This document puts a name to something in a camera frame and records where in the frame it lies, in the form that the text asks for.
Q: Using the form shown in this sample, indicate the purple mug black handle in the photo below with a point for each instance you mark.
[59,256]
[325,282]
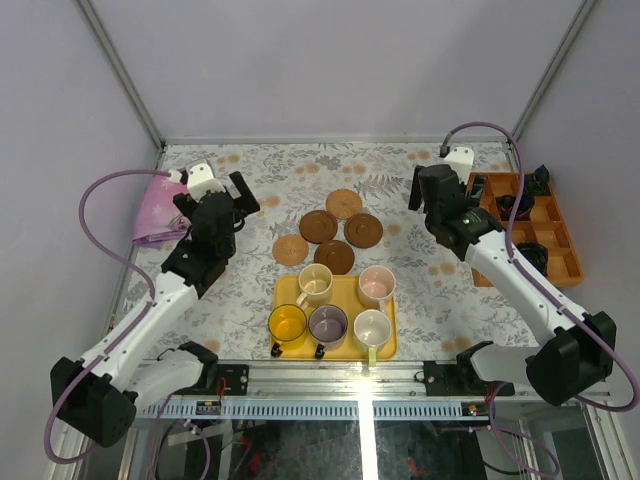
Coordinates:
[328,326]

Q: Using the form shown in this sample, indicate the black folded item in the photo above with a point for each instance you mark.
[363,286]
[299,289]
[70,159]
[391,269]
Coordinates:
[537,254]
[510,207]

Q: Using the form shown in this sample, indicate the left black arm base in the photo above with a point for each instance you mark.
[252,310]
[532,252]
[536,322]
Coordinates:
[224,380]

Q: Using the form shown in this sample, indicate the black folded item lower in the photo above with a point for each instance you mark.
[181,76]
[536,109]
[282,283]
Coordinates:
[537,254]

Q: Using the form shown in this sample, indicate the pink star cloth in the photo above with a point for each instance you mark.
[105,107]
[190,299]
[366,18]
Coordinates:
[158,219]

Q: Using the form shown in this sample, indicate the woven tan coaster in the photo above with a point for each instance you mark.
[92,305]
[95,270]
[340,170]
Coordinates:
[344,203]
[290,250]

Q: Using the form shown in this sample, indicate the yellow plastic tray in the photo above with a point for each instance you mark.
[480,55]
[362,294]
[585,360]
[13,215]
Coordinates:
[345,296]

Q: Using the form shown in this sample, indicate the white mug green handle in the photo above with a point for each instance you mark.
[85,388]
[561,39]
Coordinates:
[373,330]

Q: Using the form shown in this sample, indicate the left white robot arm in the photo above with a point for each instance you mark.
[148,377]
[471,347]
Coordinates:
[100,393]

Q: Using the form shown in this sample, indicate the black folded item corner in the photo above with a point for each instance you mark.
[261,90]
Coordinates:
[539,181]

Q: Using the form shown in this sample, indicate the yellow mug black handle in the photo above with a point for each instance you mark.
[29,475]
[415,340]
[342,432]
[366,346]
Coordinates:
[287,325]

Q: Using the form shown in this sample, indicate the cream mug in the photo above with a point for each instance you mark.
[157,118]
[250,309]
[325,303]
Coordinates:
[316,286]

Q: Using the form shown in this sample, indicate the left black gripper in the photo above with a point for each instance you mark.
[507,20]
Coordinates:
[245,195]

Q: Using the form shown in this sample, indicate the aluminium front rail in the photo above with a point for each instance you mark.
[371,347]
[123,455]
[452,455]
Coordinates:
[394,390]

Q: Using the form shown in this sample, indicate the black folded item middle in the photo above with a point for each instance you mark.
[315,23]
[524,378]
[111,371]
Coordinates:
[510,207]

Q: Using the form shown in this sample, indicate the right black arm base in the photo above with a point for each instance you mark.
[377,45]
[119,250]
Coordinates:
[458,379]

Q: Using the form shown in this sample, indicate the pink mug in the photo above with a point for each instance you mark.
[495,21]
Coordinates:
[376,287]

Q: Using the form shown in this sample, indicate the dark brown coaster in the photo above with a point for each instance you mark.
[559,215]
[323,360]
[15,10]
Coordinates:
[363,231]
[318,226]
[336,255]

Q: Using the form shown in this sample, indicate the dark brown coaster bottom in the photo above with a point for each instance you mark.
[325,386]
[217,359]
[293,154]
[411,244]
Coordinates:
[336,255]

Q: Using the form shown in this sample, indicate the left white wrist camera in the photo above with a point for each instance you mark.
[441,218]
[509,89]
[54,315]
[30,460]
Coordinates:
[201,181]

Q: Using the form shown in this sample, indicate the orange compartment organizer box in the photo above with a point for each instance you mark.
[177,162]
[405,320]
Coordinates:
[541,221]

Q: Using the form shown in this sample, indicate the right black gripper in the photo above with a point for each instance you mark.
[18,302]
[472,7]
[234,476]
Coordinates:
[416,195]

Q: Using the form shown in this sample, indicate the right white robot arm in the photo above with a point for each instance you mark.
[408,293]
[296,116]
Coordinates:
[574,349]

